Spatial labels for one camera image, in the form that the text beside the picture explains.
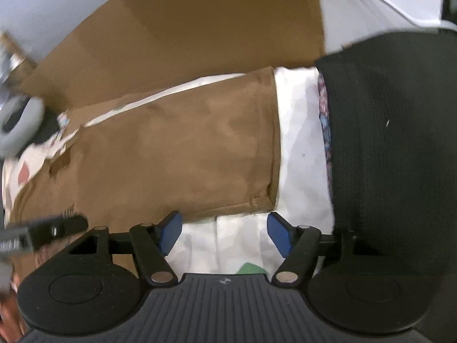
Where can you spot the brown printed t-shirt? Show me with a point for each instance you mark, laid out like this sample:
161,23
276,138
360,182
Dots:
178,143

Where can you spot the black cloth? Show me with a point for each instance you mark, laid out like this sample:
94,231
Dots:
48,132

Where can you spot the bear print blanket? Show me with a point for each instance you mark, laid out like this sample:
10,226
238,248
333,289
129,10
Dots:
300,132

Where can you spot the floral white cloth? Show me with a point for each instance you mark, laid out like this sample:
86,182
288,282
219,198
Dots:
62,121

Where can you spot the flat cardboard sheet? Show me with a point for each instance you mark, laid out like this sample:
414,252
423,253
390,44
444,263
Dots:
178,25

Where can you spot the black knitted garment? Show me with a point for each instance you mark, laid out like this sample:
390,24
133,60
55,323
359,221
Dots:
392,132

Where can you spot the person's left hand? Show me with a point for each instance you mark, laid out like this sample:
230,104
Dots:
7,314

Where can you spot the grey neck pillow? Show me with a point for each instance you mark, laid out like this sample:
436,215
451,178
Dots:
32,110

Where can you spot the grey wrapped panel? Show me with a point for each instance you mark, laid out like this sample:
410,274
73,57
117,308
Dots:
53,0

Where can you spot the colourful patterned cloth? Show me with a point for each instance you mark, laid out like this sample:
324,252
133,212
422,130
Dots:
324,114

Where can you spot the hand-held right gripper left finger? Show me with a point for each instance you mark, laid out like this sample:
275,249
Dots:
171,232

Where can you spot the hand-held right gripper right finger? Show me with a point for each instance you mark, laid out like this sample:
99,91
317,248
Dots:
280,234

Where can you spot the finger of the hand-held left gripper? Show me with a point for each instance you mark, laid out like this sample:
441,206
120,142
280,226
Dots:
71,227

